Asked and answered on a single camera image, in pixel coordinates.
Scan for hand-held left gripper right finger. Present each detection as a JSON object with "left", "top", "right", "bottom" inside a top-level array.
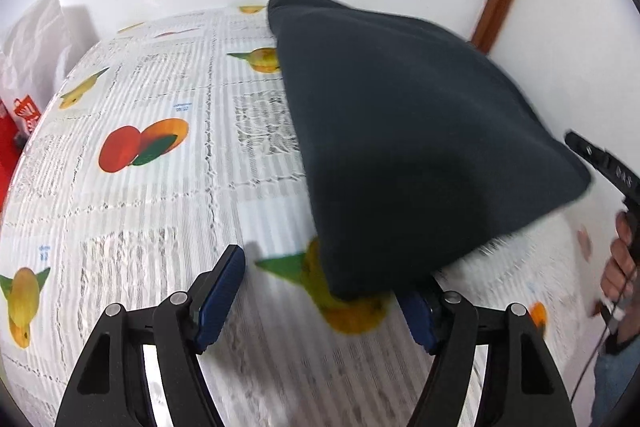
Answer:
[{"left": 397, "top": 278, "right": 577, "bottom": 427}]

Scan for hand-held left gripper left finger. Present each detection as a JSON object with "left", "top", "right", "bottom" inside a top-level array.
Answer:
[{"left": 54, "top": 244, "right": 247, "bottom": 427}]

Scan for fruit-printed tablecloth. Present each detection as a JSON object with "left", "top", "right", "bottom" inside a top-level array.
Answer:
[{"left": 0, "top": 2, "right": 603, "bottom": 427}]

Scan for person's blue jeans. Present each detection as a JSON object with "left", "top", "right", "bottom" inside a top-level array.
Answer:
[{"left": 590, "top": 339, "right": 640, "bottom": 427}]

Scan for black T-shirt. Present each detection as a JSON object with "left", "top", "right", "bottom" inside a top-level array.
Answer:
[{"left": 266, "top": 0, "right": 594, "bottom": 304}]

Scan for white and red plastic bag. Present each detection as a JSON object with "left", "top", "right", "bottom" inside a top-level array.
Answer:
[{"left": 0, "top": 0, "right": 72, "bottom": 208}]

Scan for thin black cable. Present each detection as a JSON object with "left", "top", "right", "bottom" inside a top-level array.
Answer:
[{"left": 569, "top": 269, "right": 640, "bottom": 408}]

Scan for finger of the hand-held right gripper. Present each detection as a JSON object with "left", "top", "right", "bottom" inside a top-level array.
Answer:
[{"left": 564, "top": 131, "right": 608, "bottom": 172}]

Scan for person's right hand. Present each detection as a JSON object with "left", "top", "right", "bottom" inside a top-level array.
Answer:
[{"left": 599, "top": 211, "right": 640, "bottom": 323}]

